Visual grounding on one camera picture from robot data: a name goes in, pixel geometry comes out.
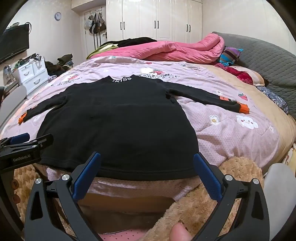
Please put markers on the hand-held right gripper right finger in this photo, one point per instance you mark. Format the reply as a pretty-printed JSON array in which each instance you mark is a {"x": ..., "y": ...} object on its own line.
[{"x": 208, "y": 178}]

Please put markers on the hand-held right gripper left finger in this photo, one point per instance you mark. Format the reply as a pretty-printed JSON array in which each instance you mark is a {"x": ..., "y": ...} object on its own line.
[{"x": 86, "y": 178}]

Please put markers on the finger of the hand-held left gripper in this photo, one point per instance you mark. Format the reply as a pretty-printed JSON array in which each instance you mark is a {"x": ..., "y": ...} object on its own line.
[
  {"x": 42, "y": 141},
  {"x": 20, "y": 138}
]

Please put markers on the black sweater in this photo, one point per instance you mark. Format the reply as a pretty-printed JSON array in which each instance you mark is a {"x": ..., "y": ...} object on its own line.
[{"x": 115, "y": 127}]

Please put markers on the dark clothes pile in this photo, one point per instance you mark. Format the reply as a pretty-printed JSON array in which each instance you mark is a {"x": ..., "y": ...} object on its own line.
[{"x": 61, "y": 62}]

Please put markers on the person's right hand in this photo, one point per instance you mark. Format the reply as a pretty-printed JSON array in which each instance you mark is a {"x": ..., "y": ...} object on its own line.
[{"x": 180, "y": 233}]

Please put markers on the pink strawberry printed blanket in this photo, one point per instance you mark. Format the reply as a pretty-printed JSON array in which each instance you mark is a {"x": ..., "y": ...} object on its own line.
[{"x": 219, "y": 139}]

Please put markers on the white drawer cabinet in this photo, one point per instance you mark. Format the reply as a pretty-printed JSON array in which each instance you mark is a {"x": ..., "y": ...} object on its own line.
[{"x": 32, "y": 74}]

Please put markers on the pink printed pyjamas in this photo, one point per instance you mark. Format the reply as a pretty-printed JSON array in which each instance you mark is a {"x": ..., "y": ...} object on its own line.
[{"x": 120, "y": 236}]

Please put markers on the white rounded object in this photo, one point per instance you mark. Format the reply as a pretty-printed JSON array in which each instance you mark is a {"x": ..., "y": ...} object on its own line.
[{"x": 279, "y": 190}]

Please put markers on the beige bed blanket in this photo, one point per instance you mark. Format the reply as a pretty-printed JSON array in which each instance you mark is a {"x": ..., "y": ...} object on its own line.
[{"x": 261, "y": 104}]

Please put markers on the black television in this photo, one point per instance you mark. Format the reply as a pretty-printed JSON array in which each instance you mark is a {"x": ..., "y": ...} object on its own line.
[{"x": 13, "y": 44}]

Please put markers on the blue patterned cloth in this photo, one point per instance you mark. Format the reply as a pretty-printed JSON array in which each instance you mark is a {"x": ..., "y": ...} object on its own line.
[{"x": 275, "y": 97}]

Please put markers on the white door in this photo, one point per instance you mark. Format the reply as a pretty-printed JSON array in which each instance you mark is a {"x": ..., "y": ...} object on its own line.
[{"x": 89, "y": 45}]

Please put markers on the red blanket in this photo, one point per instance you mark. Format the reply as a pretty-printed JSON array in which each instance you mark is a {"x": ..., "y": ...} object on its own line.
[{"x": 240, "y": 75}]

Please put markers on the green cloth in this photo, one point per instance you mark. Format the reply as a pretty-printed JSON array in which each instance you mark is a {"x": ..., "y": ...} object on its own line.
[{"x": 104, "y": 49}]

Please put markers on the striped colourful cloth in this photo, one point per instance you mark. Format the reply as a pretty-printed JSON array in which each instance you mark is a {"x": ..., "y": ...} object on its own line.
[{"x": 230, "y": 56}]

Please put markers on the black hanging bag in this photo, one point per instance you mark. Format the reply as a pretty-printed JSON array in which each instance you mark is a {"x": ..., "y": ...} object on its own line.
[{"x": 94, "y": 27}]

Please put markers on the pale hanging bag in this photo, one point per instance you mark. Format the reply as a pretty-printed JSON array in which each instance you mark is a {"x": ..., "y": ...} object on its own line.
[{"x": 87, "y": 23}]

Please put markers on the grey quilted headboard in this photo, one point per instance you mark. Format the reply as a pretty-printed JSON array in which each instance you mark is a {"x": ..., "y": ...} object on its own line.
[{"x": 266, "y": 60}]

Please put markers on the brown hanging bag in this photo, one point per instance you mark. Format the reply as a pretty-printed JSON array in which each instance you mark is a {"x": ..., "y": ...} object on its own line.
[{"x": 101, "y": 23}]

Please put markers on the pink comforter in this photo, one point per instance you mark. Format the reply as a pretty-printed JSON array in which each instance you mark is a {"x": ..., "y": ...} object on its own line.
[{"x": 173, "y": 51}]

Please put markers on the black cloth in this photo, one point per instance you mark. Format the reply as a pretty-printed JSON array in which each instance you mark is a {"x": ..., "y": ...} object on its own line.
[{"x": 134, "y": 41}]

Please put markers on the white wardrobe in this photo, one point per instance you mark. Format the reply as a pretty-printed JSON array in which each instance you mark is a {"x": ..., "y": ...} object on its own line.
[{"x": 148, "y": 18}]

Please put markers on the round wall clock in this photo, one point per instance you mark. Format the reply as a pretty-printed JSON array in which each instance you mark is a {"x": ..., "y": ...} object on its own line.
[{"x": 57, "y": 15}]

